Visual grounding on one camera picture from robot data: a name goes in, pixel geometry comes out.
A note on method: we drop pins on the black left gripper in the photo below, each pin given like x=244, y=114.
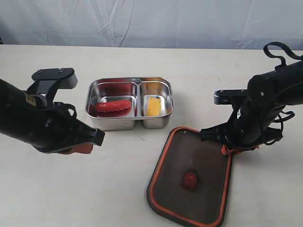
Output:
x=59, y=131

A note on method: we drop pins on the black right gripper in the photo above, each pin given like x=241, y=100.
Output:
x=247, y=128

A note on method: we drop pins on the red toy sausage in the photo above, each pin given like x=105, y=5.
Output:
x=113, y=106

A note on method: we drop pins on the lunch box lid orange seal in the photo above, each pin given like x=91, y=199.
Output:
x=190, y=183

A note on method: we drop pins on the steel two-compartment lunch box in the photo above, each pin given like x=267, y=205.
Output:
x=135, y=89

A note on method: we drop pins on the yellow toy cheese wedge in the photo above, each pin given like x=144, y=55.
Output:
x=154, y=106

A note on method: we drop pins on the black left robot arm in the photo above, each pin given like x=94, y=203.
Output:
x=17, y=115

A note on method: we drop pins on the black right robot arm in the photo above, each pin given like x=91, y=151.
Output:
x=283, y=86

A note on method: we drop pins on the white backdrop cloth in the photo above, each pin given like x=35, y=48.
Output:
x=220, y=24

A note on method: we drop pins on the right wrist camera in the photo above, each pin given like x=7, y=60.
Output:
x=233, y=97

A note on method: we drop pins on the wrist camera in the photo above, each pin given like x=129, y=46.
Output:
x=233, y=97
x=48, y=81

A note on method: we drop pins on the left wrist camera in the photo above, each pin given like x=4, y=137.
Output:
x=48, y=81

